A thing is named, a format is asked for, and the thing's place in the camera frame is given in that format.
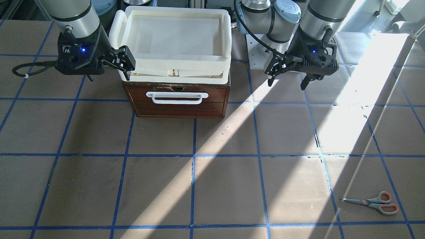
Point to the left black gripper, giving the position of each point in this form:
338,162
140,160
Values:
293,49

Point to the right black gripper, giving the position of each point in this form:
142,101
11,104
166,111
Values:
100,45

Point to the grey orange scissors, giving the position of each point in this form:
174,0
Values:
381,203

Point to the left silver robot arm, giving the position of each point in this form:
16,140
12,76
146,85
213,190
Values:
279,19

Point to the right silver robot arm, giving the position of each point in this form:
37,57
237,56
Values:
79,14

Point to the brown wooden drawer cabinet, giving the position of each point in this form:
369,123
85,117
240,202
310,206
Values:
176,99

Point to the white plastic tray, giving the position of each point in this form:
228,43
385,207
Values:
175,45

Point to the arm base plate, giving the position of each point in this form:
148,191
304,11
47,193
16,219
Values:
258,55

